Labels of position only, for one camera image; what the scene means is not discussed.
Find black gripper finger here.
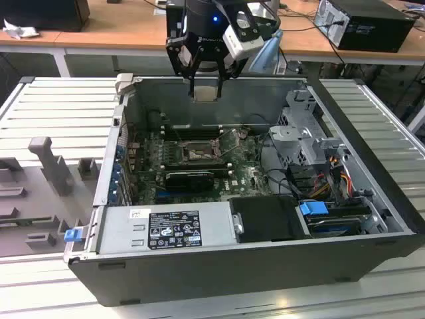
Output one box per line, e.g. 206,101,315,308
212,48,238,101
181,46,204,98

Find silver square CPU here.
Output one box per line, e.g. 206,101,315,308
194,85,218,102

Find metal socket cover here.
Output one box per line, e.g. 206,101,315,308
214,128,248,159

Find black RAM slot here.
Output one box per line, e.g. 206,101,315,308
162,161,232,170
164,132,223,140
162,168,232,177
164,124,223,134

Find CPU socket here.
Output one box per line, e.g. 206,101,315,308
181,139,222,164

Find wooden desk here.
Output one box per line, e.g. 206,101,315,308
0,0,187,78
277,0,425,66

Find silver metal disk bay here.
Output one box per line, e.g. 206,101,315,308
268,88,349,170

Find green motherboard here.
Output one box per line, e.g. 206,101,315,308
127,128,276,205

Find black graphics card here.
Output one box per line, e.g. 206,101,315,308
165,171,215,193

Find blue card retainer strip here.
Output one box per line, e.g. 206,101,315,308
111,141,124,204

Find black plastic shroud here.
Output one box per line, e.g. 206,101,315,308
228,195,311,243

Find hard disk in blue carrier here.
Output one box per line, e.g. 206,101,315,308
298,200,365,239

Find black box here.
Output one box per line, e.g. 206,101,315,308
0,0,91,33

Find black desktop computer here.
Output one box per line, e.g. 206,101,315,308
313,0,418,54

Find silver power supply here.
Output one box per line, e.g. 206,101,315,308
96,201,238,255

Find crumpled white paper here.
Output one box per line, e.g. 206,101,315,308
2,18,41,40

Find black open PC case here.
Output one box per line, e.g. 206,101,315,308
62,73,425,308

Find blue plastic case latch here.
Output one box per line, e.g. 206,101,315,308
62,228,82,243

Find grey parts rack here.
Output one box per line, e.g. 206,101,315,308
0,136,104,259

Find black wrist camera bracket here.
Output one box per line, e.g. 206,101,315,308
165,0,197,80

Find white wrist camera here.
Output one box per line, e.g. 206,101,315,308
221,11,266,61

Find grey case release handle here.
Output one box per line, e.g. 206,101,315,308
114,73,135,98

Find black wire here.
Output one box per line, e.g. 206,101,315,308
260,132,301,197

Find black power cable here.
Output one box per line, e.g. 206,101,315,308
317,20,347,64

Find orange yellow wire bundle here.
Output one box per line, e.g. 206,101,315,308
311,167,353,197

